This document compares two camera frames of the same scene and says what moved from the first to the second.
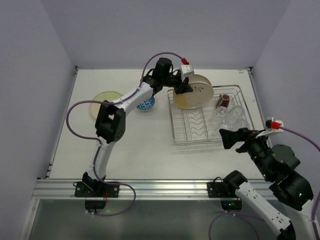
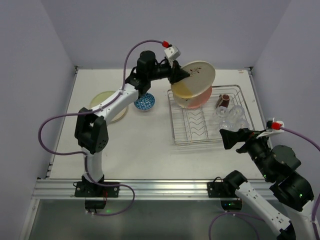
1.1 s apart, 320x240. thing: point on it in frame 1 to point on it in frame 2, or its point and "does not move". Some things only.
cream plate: x=202 y=95 to x=201 y=79
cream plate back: x=195 y=78 to x=194 y=102
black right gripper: x=243 y=139 does not move
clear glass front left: x=226 y=124 does not move
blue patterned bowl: x=147 y=104 does not move
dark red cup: x=223 y=101 does not move
